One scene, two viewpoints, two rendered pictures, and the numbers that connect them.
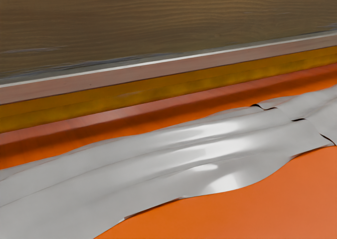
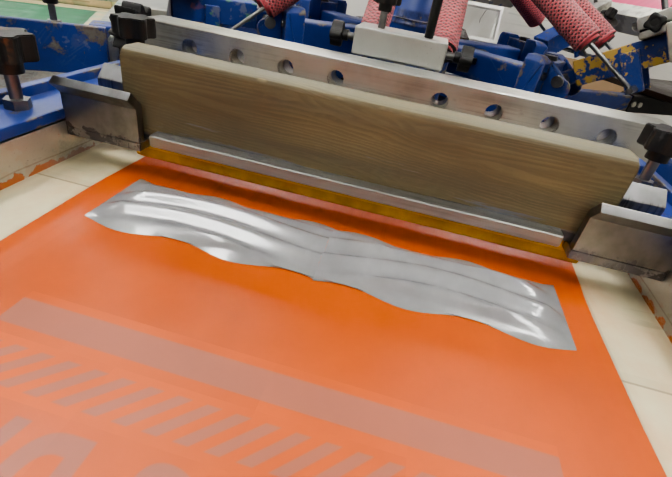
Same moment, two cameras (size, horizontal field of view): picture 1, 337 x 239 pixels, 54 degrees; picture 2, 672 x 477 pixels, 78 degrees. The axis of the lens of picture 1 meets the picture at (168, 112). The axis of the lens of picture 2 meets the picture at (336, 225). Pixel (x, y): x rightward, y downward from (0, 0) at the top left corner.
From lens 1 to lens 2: 0.25 m
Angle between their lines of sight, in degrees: 32
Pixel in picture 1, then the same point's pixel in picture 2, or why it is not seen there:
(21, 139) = (194, 174)
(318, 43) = (434, 211)
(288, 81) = (418, 232)
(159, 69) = (270, 171)
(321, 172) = (269, 281)
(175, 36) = (298, 152)
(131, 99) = (266, 182)
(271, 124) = (307, 245)
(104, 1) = (249, 112)
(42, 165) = (166, 193)
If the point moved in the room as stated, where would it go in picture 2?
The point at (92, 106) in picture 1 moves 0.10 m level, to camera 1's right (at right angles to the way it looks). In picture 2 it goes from (238, 174) to (319, 222)
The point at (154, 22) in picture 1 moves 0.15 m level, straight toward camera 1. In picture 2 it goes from (283, 137) to (97, 188)
